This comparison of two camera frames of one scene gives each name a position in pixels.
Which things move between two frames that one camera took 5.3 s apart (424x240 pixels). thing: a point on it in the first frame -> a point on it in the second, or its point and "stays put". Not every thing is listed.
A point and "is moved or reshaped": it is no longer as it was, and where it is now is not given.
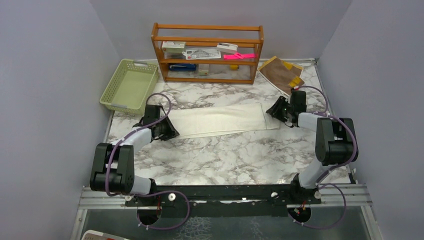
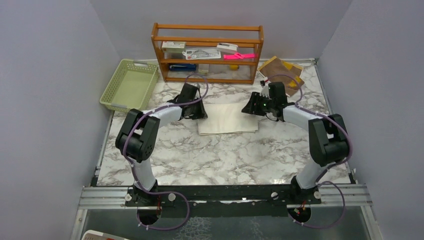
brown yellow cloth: (284, 75) stays put
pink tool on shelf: (238, 55) stays put
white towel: (205, 121) is moved or reshaped
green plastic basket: (132, 84) stays put
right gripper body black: (281, 110) -> (260, 105)
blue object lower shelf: (188, 67) stays put
